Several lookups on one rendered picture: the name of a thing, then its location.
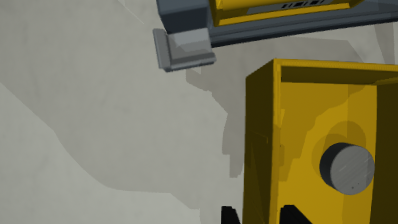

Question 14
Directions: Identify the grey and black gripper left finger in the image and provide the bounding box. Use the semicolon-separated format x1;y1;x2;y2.
221;206;241;224

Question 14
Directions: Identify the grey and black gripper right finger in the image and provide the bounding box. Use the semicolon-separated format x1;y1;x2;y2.
279;205;312;224

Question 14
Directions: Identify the yellow open-front bin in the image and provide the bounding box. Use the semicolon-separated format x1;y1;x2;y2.
209;0;351;25
242;58;398;224

